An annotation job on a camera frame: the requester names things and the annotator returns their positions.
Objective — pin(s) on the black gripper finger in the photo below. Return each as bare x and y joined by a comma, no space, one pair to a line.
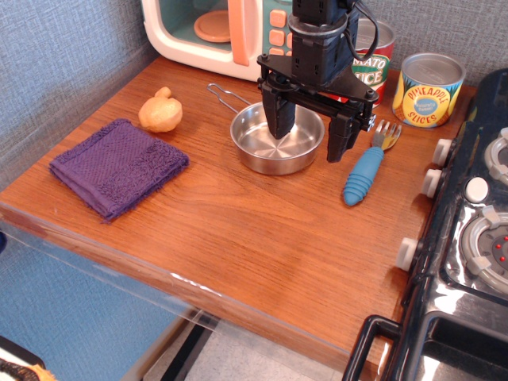
343,132
279,111

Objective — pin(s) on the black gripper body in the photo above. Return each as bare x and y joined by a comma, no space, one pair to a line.
318,75

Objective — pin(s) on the purple cloth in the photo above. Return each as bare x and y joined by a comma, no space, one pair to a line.
117,167

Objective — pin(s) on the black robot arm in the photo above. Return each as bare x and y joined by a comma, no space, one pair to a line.
316,17

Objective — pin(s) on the small silver metal pan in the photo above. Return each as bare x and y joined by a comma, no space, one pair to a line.
257,149

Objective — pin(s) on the tomato juice can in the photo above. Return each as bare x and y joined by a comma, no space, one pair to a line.
374,70

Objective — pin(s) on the pink white toy microwave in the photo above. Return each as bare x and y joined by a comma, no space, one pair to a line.
225,37

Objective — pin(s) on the pineapple slices can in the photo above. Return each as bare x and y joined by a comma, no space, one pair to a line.
428,88

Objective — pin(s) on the black toy stove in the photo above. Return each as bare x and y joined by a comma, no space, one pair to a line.
454,323

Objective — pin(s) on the blue handled toy fork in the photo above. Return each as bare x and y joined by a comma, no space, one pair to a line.
363,174

